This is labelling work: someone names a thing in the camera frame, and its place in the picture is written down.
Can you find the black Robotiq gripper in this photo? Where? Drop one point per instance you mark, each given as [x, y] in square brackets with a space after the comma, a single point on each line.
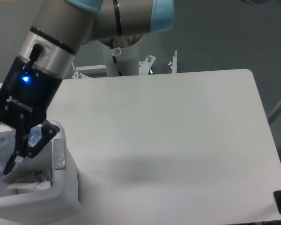
[25, 93]

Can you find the crushed clear plastic bottle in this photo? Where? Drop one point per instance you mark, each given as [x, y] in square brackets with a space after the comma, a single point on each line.
[7, 145]

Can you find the white paper wrapper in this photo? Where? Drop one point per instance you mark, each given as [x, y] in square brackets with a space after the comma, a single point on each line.
[32, 183]

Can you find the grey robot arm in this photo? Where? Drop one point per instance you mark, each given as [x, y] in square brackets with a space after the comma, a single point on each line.
[54, 39]

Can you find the white trash can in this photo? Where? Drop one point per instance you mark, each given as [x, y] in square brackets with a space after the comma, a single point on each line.
[61, 201]

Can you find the white left mounting bracket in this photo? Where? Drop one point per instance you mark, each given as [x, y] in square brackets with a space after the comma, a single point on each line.
[82, 72]

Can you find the white mounting bracket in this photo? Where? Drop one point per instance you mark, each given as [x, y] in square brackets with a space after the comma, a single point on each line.
[82, 72]
[146, 66]

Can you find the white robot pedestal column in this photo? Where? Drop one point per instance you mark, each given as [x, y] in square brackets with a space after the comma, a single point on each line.
[121, 55]

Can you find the white middle mounting bracket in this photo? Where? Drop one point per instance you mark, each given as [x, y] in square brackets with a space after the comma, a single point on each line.
[146, 66]

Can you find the white right clamp bracket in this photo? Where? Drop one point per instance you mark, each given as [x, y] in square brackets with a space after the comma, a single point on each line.
[173, 65]

